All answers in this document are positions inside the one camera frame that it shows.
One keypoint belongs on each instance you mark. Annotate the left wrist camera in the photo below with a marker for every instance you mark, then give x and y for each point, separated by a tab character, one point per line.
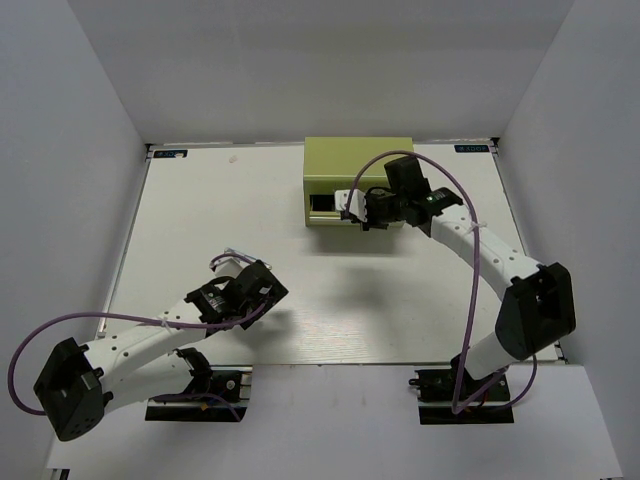
231	262

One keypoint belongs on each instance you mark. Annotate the right blue label sticker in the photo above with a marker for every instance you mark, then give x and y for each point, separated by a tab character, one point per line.
471	148

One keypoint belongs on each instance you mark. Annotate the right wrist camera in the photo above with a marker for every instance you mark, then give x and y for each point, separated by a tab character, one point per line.
351	205

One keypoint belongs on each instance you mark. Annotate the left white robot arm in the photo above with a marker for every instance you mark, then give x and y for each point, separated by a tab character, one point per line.
157	359

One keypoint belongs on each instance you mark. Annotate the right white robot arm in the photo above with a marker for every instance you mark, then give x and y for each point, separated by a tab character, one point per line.
537	303

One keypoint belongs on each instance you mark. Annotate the green metal drawer cabinet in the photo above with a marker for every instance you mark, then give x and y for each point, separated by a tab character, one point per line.
331	163

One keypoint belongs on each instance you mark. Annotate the left blue label sticker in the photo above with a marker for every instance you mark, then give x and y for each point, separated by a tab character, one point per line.
170	154

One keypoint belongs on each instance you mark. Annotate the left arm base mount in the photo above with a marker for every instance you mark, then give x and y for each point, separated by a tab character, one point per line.
220	397

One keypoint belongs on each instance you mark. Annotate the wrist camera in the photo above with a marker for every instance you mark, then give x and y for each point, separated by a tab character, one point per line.
351	205
231	262

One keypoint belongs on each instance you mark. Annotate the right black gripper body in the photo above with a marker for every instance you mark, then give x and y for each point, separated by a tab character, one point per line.
382	210

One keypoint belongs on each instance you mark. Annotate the blue label sticker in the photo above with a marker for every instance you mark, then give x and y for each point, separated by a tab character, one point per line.
170	154
471	148

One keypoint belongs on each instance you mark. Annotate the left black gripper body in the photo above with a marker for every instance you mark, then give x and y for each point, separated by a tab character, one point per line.
275	294

